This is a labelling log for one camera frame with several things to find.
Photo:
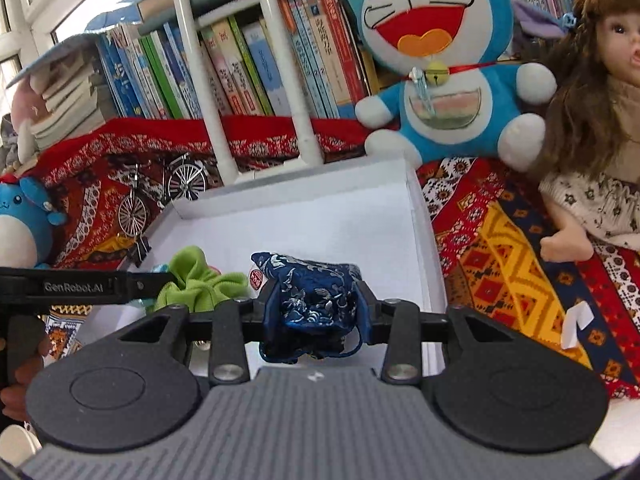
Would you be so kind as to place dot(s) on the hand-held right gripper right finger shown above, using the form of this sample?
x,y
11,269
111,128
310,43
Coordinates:
x,y
367,305

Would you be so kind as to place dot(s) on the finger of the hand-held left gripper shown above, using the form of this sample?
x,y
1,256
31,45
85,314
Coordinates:
x,y
150,285

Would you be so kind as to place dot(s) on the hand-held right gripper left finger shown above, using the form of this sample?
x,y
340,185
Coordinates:
x,y
266,300

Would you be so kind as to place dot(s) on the blue brocade pouch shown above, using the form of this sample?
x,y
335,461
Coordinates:
x,y
310,305

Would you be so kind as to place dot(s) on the green cloth pouch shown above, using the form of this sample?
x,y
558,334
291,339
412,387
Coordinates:
x,y
200,285

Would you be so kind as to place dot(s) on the white cardboard box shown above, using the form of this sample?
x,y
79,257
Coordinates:
x,y
300,220

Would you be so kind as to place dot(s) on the person's left hand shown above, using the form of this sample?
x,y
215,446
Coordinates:
x,y
32,360

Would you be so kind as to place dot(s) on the black binder clip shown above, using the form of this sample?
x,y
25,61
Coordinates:
x,y
140,250

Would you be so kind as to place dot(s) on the round blue plush toy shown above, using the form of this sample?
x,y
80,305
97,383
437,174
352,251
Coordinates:
x,y
20,210

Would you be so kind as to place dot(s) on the miniature metal bicycle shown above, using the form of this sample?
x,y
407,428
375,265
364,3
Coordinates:
x,y
187,180

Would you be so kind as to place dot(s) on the red patterned cloth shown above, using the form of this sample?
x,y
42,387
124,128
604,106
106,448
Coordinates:
x,y
500,260

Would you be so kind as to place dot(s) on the grey plush toy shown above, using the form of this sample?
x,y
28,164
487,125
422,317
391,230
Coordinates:
x,y
7,140

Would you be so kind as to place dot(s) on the white round object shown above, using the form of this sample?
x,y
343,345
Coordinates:
x,y
17,445

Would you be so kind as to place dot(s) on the stack of worn books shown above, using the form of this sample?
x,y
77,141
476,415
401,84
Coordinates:
x,y
65,110

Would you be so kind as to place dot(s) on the pink plush toy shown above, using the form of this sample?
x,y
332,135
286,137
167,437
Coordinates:
x,y
27,105

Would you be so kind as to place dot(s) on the blue cat plush toy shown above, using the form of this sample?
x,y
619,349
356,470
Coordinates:
x,y
435,110

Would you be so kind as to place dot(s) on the white paper scrap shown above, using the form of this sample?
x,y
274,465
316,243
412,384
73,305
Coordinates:
x,y
575,325

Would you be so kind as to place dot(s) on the row of upright books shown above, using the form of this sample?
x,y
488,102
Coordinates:
x,y
250,70

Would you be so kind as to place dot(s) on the flat blue book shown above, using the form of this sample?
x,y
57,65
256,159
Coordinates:
x,y
60,55

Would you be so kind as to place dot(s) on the long-haired doll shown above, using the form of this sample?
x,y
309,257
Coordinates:
x,y
590,195

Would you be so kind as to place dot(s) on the blue cardboard box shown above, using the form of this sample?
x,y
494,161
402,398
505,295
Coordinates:
x,y
117,12

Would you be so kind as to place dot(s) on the purple plush toy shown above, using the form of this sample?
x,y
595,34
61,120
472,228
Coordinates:
x,y
537,20

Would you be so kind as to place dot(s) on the white metal stand frame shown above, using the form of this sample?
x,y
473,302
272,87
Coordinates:
x,y
210,100

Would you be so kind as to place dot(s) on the white window frame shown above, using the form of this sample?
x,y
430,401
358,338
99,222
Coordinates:
x,y
30,0

